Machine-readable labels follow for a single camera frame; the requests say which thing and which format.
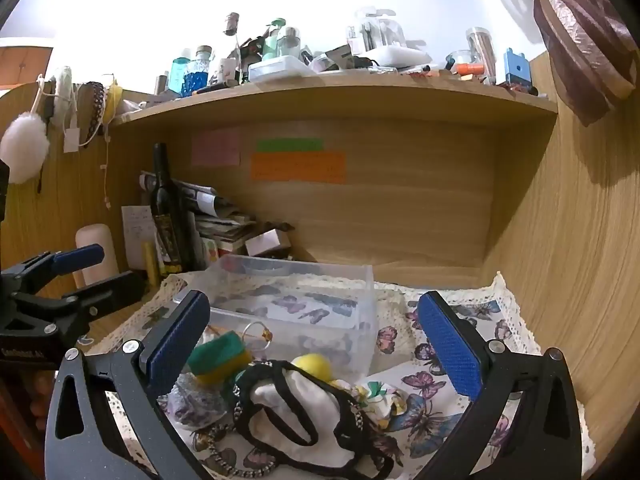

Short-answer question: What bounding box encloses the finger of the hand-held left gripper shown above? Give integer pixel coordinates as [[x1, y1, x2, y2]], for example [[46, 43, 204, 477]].
[[0, 243, 106, 306], [10, 270, 147, 343]]

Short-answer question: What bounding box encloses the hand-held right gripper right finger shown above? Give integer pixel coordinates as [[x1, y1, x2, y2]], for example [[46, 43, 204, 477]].
[[415, 290, 598, 480]]

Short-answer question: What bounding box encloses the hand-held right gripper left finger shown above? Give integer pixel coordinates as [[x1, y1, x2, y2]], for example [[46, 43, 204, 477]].
[[44, 289, 221, 480]]

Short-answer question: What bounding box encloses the green yellow sponge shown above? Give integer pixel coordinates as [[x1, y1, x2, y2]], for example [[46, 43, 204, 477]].
[[187, 331, 253, 387]]

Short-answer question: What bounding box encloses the white cloth with black trim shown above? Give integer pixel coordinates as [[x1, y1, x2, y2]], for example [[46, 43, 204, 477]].
[[232, 360, 396, 479]]

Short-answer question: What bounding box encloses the yellow soft ball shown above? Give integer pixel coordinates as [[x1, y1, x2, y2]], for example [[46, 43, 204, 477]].
[[291, 353, 334, 382]]

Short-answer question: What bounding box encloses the clear plastic storage container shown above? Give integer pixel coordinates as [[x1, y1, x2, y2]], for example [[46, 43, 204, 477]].
[[172, 254, 377, 381]]

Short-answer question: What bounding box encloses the cream cylindrical bottle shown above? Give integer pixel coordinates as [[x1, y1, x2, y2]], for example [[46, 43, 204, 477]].
[[75, 223, 120, 289]]

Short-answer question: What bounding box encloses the yellow tube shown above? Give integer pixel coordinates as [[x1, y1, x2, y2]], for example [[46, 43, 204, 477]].
[[144, 241, 161, 287]]

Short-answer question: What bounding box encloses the floral fabric pouch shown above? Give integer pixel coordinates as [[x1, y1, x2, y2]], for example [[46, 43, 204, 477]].
[[167, 372, 229, 429]]

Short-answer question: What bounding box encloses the white paper note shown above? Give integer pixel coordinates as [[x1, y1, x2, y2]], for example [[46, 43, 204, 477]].
[[121, 205, 154, 271]]

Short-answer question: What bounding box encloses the butterfly print lace tablecloth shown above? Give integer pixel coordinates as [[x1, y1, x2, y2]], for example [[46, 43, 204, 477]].
[[85, 270, 597, 480]]

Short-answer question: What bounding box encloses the colourful patterned fabric toy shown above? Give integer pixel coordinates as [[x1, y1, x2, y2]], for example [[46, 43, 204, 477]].
[[350, 380, 409, 431]]

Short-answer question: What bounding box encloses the dark wine bottle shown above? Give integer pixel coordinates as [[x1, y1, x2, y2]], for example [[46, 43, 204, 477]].
[[150, 142, 197, 274]]

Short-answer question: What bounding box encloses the white fluffy pompom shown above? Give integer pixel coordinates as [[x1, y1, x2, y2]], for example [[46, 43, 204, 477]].
[[0, 114, 51, 185]]

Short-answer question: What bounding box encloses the stack of magazines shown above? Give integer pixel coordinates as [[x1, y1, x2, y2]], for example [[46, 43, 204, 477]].
[[139, 170, 297, 257]]

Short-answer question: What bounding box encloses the small white box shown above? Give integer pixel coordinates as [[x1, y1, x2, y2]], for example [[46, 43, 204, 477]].
[[245, 229, 294, 257]]

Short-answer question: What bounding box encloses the wooden desk hutch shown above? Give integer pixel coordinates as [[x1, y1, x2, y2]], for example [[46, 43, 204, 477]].
[[0, 50, 640, 480]]

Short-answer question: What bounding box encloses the brown patterned headband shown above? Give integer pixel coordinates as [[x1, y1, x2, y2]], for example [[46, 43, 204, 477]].
[[81, 81, 109, 147]]

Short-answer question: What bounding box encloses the pink sticky note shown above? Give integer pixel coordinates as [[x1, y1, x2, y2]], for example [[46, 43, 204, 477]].
[[191, 129, 242, 167]]

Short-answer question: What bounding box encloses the teal liquid bottle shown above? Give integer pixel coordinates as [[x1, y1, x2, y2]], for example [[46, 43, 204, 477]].
[[167, 49, 193, 95]]

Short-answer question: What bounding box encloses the orange sticky note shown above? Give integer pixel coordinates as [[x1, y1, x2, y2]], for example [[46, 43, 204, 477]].
[[250, 151, 347, 184]]

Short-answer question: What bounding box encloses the blue bead bottle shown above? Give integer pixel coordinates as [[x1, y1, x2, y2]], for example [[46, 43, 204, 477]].
[[181, 46, 214, 97]]

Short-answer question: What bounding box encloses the green sticky note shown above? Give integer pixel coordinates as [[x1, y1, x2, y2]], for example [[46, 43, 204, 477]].
[[257, 138, 324, 153]]

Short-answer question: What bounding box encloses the white cup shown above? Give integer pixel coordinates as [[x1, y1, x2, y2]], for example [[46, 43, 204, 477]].
[[216, 57, 239, 86]]

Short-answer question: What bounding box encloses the clear lidded plastic box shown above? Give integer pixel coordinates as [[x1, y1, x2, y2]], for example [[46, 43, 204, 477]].
[[248, 56, 314, 82]]

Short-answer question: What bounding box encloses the blue box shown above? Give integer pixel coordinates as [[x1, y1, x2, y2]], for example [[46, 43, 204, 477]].
[[502, 48, 531, 92]]

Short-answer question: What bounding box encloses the mint green bottle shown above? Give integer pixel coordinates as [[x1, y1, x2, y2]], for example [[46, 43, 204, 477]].
[[262, 19, 287, 61]]

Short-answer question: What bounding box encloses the clear jar with brown sticks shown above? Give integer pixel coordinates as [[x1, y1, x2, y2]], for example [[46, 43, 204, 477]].
[[466, 27, 499, 86]]

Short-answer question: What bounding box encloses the white flat box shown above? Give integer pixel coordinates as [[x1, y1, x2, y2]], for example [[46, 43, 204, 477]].
[[360, 46, 434, 67]]

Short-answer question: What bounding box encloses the glass jar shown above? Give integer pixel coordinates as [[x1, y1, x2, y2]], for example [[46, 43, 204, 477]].
[[276, 27, 303, 61]]

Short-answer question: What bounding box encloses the clear acrylic organizer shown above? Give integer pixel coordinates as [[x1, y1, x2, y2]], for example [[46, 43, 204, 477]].
[[347, 7, 409, 56]]

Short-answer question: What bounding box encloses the metal key ring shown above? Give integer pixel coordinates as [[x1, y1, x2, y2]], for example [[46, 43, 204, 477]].
[[242, 321, 275, 356]]

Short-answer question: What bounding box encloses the beaded chain necklace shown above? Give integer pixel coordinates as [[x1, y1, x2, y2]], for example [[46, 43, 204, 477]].
[[192, 422, 279, 479]]

